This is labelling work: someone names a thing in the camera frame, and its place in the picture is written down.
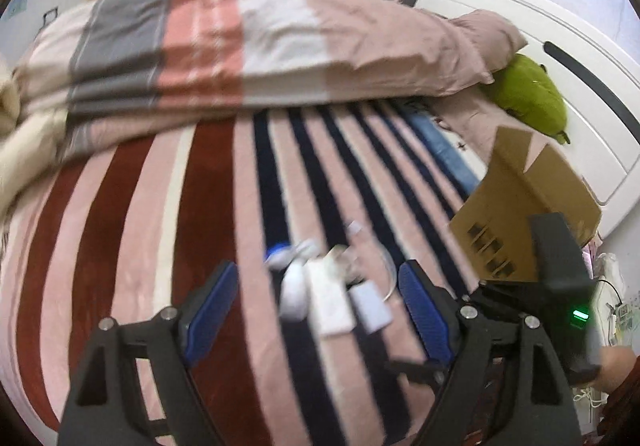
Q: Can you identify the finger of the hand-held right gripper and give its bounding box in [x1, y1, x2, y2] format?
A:
[471, 280, 549, 319]

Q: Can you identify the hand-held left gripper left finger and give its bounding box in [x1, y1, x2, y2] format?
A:
[57, 260, 241, 446]

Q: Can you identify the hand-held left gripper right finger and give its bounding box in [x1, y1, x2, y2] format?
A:
[397, 258, 584, 446]

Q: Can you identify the small white square box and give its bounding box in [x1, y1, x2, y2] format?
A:
[349, 282, 392, 333]

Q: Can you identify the brown cardboard box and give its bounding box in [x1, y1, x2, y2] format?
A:
[448, 125, 604, 285]

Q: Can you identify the white oval case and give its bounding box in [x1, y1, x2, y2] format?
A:
[279, 265, 315, 323]

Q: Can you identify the white bottle with blue cap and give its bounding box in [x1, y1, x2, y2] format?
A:
[264, 239, 322, 273]

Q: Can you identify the person's right forearm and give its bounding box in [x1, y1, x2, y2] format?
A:
[597, 371, 640, 446]

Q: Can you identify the person's right hand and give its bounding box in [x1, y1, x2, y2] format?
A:
[597, 345, 640, 397]

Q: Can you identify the cluttered white bedside stand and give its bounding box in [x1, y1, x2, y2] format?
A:
[580, 236, 640, 427]

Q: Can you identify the red pink striped blanket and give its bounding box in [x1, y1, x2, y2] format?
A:
[0, 98, 483, 446]

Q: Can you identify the clear plastic wrapper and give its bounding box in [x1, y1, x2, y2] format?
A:
[327, 244, 366, 283]

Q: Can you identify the blue cloth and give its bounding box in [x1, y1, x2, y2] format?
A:
[404, 110, 482, 199]

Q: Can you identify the green plush toy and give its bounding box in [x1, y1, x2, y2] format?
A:
[486, 53, 572, 147]

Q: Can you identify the pink pillow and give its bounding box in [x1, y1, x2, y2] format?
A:
[419, 8, 529, 100]

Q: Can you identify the white bed headboard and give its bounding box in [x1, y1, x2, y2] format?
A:
[414, 0, 640, 241]

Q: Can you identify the cream fleece blanket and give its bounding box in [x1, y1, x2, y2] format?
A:
[0, 53, 63, 224]

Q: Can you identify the pink grey striped duvet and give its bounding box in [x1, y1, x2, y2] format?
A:
[14, 0, 501, 164]

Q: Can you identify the white cable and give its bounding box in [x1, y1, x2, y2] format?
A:
[377, 248, 402, 303]

